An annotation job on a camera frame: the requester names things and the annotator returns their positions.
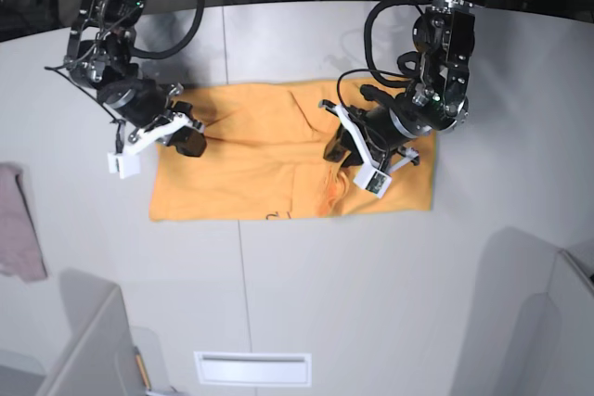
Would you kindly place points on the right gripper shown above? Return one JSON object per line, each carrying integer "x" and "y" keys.
{"x": 143, "y": 102}

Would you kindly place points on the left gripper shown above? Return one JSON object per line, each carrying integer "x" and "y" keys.
{"x": 384, "y": 130}

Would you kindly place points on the yellow T-shirt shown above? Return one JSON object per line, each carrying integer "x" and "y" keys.
{"x": 264, "y": 159}

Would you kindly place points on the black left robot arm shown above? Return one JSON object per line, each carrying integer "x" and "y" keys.
{"x": 427, "y": 94}

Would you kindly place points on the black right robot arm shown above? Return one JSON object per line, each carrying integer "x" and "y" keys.
{"x": 102, "y": 55}

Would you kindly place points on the pink folded cloth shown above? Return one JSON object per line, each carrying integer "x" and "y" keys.
{"x": 21, "y": 255}

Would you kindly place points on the white table slot plate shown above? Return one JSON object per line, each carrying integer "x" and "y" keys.
{"x": 259, "y": 370}

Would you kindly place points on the pencil in bin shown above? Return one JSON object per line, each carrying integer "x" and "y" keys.
{"x": 143, "y": 371}

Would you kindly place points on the grey left bin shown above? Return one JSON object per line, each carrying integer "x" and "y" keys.
{"x": 100, "y": 358}

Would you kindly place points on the grey bin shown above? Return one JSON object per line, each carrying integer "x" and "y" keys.
{"x": 100, "y": 358}
{"x": 570, "y": 369}

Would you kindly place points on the grey right bin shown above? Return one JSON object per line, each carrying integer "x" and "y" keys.
{"x": 570, "y": 369}

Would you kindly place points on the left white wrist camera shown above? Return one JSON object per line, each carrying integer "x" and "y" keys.
{"x": 370, "y": 176}

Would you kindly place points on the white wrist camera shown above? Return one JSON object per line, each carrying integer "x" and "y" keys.
{"x": 125, "y": 160}
{"x": 370, "y": 176}

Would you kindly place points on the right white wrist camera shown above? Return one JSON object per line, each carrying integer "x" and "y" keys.
{"x": 125, "y": 160}

